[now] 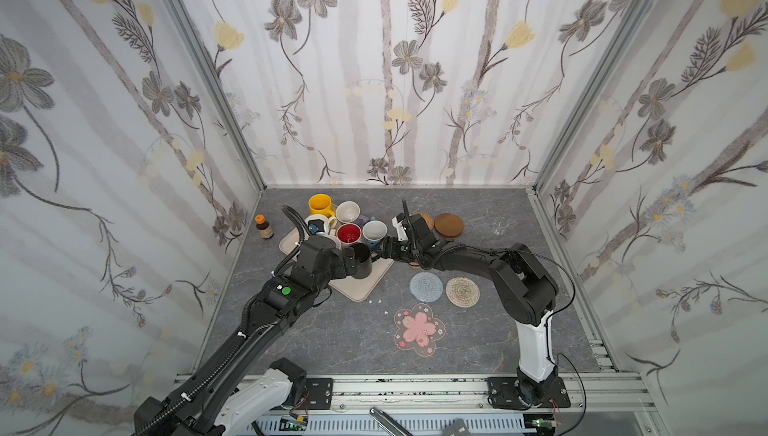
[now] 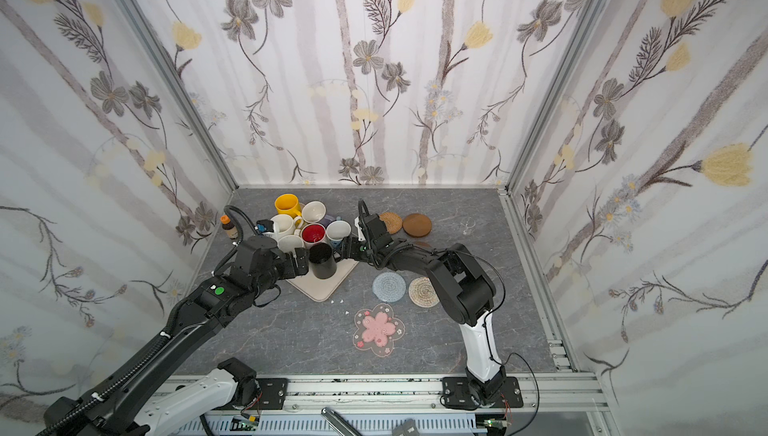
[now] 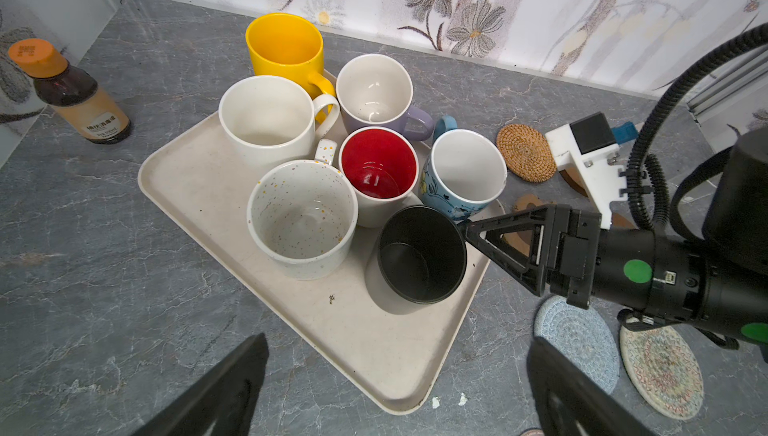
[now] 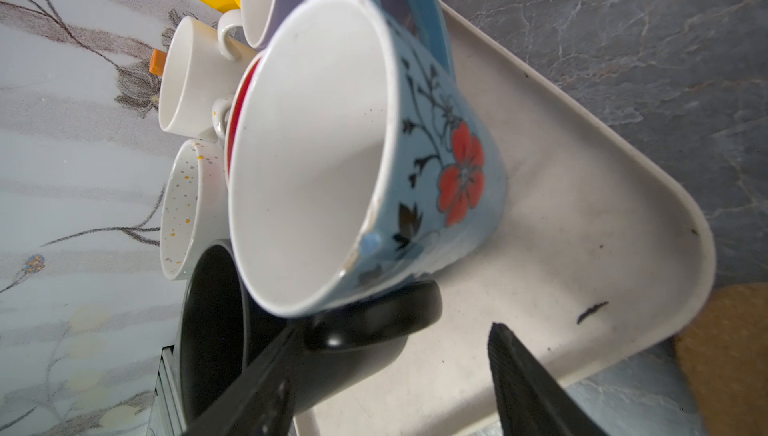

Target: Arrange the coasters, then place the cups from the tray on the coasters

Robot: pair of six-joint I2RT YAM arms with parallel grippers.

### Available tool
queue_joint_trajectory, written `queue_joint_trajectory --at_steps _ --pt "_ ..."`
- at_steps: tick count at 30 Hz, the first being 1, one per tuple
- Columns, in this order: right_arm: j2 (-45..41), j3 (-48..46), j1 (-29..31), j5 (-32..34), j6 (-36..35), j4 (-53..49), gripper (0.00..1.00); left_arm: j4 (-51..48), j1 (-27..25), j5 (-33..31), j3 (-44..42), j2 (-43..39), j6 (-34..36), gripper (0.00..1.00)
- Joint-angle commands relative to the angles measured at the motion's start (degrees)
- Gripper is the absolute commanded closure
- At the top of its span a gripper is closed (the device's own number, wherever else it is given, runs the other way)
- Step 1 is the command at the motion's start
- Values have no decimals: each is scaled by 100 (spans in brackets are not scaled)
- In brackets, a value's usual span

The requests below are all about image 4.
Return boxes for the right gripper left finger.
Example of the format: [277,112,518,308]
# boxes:
[186,323,305,435]

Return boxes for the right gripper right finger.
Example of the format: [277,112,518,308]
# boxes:
[487,323,606,436]

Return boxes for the black mug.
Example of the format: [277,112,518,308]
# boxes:
[178,241,443,424]

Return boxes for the beige serving tray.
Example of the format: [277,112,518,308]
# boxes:
[296,9,716,435]

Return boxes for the woven rattan round coaster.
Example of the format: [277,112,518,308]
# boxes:
[674,283,767,435]

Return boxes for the blue floral mug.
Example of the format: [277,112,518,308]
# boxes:
[228,0,508,318]

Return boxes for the speckled white mug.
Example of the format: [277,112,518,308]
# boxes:
[160,140,229,281]

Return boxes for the white mug red inside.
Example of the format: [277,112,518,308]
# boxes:
[224,54,262,179]

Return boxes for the small brown bottle orange cap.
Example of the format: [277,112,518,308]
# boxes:
[148,49,167,77]

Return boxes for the white mug with handle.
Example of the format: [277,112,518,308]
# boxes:
[158,10,257,142]

